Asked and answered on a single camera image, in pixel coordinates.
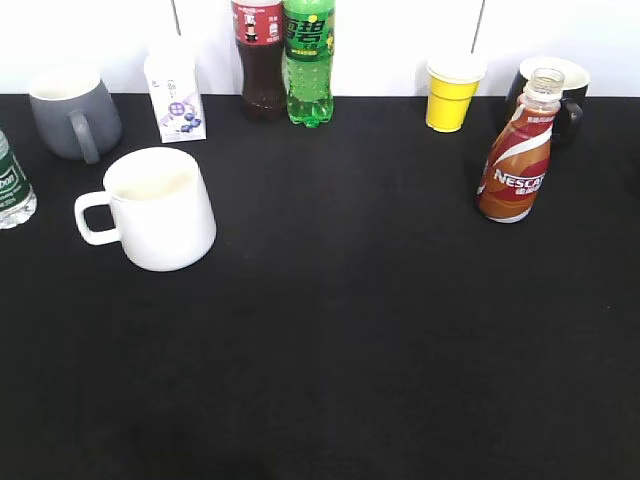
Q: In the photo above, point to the white ceramic mug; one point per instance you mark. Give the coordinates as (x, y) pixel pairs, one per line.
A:
(155, 204)

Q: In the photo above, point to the brown nescafe coffee bottle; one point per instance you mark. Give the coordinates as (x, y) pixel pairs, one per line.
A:
(519, 158)

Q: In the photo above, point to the yellow paper cup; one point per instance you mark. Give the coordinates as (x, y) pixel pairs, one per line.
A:
(454, 80)

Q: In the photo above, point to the green sprite bottle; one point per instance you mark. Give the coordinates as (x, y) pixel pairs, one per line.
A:
(309, 48)

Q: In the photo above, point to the dark cola bottle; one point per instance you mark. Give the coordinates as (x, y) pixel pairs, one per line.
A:
(259, 36)

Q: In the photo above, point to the white blueberry milk carton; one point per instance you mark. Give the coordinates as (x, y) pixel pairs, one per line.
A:
(169, 69)

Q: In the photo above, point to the grey ceramic mug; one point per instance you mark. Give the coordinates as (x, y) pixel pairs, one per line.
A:
(75, 114)

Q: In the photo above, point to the black ceramic mug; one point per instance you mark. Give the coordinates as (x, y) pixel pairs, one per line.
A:
(568, 120)

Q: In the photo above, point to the green label water bottle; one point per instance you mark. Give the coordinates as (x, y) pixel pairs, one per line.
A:
(18, 199)

